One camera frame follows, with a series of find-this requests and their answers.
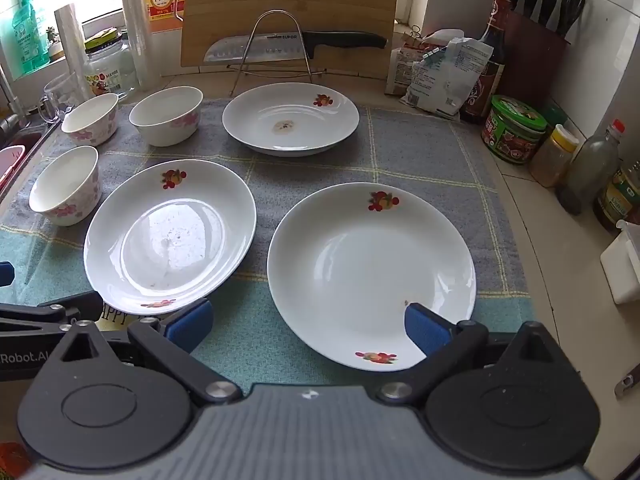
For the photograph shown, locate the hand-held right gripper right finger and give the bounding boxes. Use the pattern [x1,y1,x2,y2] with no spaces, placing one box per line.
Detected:
[376,302,562,407]

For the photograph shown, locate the yellow lidded jar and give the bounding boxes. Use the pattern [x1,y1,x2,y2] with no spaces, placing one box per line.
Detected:
[530,124,579,189]

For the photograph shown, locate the steel santoku knife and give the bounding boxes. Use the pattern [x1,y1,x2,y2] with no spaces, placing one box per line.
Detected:
[204,30,388,63]

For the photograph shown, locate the small metal tool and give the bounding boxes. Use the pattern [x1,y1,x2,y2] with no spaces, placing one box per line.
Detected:
[614,364,640,400]

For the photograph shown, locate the black kitchen scissors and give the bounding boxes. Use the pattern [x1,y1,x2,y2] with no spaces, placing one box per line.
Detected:
[556,0,587,38]

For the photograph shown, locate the metal faucet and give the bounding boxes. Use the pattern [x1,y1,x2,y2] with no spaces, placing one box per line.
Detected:
[0,67,28,133]

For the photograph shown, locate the small potted plant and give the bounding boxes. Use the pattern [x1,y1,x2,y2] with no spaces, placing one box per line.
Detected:
[44,25,66,61]

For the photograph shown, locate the bottle with green label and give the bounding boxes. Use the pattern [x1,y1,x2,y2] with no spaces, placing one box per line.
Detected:
[594,160,640,233]

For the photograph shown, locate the tall clear film roll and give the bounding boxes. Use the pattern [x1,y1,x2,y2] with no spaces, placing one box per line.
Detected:
[121,0,162,92]

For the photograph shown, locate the white plastic bag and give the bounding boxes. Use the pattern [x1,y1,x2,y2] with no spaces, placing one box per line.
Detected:
[404,37,495,121]

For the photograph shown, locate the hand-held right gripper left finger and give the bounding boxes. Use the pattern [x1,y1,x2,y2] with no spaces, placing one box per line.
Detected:
[59,299,246,407]

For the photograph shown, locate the green soap bottle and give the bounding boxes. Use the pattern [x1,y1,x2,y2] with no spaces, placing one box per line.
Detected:
[11,0,52,70]

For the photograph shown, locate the green lidded sauce jar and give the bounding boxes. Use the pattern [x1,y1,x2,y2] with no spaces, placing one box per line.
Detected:
[481,94,548,166]

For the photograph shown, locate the white plate with fruit print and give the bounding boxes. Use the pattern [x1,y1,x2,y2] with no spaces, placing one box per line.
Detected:
[266,182,477,372]
[83,159,257,315]
[222,82,361,157]

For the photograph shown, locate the clear bottle with red cap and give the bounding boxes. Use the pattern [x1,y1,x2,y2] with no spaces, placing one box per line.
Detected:
[555,119,627,217]

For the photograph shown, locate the clear glass mug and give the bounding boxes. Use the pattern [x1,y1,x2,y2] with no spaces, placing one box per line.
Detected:
[37,72,86,123]

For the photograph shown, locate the grey green checked towel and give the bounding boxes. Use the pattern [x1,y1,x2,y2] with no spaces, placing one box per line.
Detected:
[0,97,533,396]

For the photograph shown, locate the dark brown knife block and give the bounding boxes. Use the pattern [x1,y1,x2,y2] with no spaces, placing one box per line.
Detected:
[500,7,571,108]

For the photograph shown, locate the white bowl with pink flowers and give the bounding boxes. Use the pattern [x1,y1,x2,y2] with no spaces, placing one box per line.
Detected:
[61,92,120,147]
[129,86,203,148]
[28,145,102,227]

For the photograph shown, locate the red and white bag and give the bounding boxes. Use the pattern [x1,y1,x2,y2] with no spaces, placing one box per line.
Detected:
[385,30,453,97]

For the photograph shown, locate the dark soy sauce bottle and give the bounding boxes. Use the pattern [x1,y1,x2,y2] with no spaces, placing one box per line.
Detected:
[459,0,512,125]

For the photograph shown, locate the metal wire rack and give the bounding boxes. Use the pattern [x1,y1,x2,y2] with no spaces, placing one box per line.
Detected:
[227,9,326,97]

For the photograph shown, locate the short clear film roll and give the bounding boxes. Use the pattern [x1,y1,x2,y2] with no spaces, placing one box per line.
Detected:
[54,2,92,103]

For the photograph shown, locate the white plastic container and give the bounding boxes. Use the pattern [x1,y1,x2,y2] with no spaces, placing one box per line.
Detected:
[600,219,640,306]

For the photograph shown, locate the glass jar with green lid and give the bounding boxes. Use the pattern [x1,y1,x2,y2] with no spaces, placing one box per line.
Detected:
[84,30,140,98]

